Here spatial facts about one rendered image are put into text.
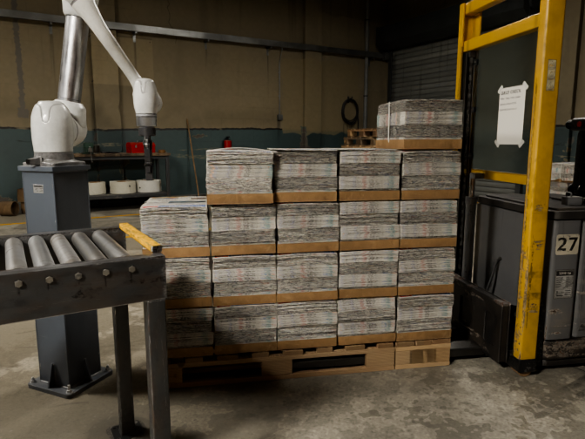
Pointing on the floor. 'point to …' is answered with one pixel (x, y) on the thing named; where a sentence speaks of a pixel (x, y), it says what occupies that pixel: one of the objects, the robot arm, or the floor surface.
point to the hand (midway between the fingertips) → (149, 172)
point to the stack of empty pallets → (366, 139)
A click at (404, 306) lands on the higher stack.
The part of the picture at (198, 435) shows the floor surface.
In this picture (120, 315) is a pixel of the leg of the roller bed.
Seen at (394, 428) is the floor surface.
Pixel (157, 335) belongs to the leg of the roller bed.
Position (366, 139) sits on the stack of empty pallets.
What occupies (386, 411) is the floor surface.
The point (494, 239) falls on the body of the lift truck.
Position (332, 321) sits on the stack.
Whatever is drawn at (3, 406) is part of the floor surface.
